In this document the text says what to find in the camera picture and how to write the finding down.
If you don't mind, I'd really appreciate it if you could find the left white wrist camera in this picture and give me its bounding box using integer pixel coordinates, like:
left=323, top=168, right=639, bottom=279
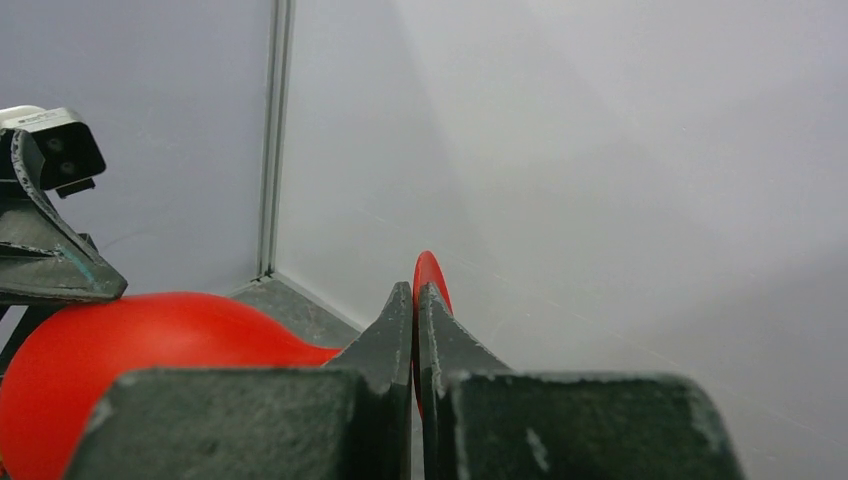
left=1, top=105, right=106, bottom=198

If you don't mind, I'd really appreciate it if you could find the red wine glass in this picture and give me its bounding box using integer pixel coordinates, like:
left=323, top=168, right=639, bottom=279
left=1, top=251, right=450, bottom=479

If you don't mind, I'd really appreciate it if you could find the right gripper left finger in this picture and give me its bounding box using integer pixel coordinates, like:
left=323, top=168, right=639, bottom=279
left=65, top=282, right=413, bottom=479

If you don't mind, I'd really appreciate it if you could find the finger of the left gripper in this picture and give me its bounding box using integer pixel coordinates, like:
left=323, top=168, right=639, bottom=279
left=1, top=129, right=128, bottom=305

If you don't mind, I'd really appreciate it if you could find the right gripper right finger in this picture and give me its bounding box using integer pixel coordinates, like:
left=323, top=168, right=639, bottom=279
left=417, top=284, right=744, bottom=479

